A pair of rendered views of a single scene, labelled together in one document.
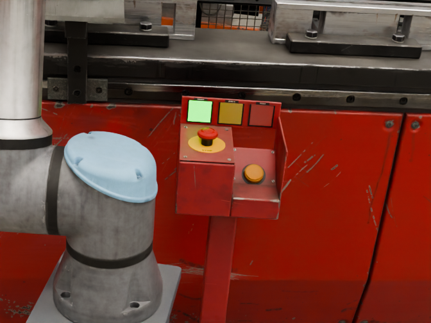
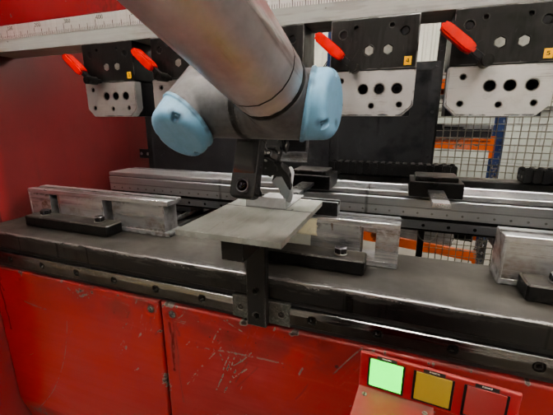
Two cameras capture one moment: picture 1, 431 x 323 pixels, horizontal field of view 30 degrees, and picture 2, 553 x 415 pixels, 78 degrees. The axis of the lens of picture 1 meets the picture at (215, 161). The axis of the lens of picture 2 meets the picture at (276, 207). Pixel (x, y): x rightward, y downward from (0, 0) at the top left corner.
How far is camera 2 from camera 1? 1.07 m
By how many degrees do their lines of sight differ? 30
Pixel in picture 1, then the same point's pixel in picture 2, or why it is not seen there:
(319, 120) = not seen: outside the picture
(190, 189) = not seen: outside the picture
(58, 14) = (209, 232)
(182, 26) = (383, 254)
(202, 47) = (404, 280)
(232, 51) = (442, 289)
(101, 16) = (254, 238)
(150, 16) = (348, 240)
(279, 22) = (508, 258)
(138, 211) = not seen: outside the picture
